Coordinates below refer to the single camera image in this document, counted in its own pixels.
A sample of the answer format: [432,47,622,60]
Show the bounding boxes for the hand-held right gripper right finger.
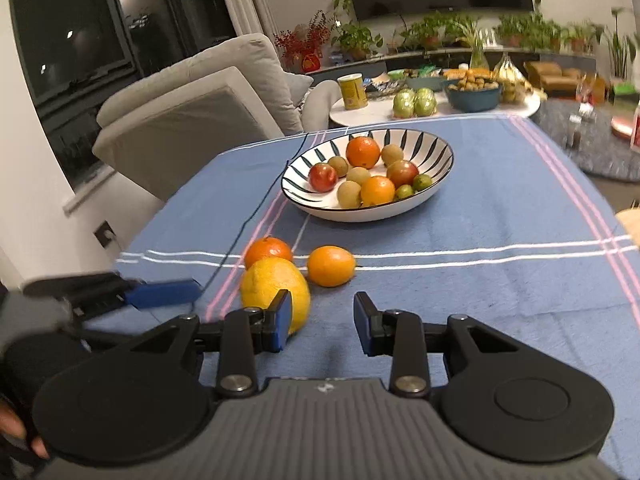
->
[352,291,521,397]

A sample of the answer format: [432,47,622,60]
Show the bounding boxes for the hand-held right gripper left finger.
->
[127,289,293,396]

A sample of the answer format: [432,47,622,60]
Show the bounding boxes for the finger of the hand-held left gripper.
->
[22,272,201,319]

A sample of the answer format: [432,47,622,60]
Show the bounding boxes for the yellow lemon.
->
[240,258,311,336]

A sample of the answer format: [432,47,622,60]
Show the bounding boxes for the medium orange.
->
[360,175,397,207]

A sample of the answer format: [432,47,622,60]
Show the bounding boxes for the dark red apple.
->
[386,159,420,189]

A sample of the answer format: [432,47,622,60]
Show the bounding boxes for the striped black white bowl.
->
[281,129,455,223]

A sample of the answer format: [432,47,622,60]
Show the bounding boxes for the small orange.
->
[244,236,294,271]
[306,245,357,288]

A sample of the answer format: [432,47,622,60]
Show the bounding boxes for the blue striped tablecloth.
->
[82,112,640,466]

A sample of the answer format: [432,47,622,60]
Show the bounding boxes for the large orange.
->
[346,136,382,170]

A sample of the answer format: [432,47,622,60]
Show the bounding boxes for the grey sofa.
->
[92,33,343,202]

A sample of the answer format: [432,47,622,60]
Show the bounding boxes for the round white coffee table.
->
[329,80,542,128]

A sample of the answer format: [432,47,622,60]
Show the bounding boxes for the yellow can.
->
[337,73,370,111]

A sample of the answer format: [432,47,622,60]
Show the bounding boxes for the large teal bowl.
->
[444,80,502,113]

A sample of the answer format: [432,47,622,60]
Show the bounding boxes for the small teal bowl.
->
[404,72,446,92]

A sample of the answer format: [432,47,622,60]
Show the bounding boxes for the dark window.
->
[7,0,238,193]

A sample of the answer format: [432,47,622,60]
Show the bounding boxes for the pile of longans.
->
[447,72,498,92]

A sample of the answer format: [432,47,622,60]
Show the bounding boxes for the green potted plant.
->
[530,17,566,51]
[565,22,598,53]
[400,12,468,51]
[495,12,531,48]
[332,22,383,61]

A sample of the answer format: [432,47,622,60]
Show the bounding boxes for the round wooden side table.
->
[615,207,640,249]

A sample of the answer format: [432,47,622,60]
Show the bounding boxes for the red berry branches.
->
[272,10,336,73]

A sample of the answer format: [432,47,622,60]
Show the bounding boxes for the small dark bottle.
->
[567,114,586,150]

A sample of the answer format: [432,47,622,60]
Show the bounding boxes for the bunch of bananas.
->
[492,52,546,103]

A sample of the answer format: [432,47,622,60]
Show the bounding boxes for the glass vase with green plant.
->
[452,17,493,71]

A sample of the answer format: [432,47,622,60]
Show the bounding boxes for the dark marble coffee table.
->
[530,97,640,183]

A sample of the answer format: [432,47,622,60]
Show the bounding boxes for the open cardboard box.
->
[525,60,583,93]

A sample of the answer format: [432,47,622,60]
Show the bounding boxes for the tall leafy floor plant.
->
[602,7,640,81]

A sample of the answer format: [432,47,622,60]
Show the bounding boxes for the thin black cable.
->
[200,132,313,293]

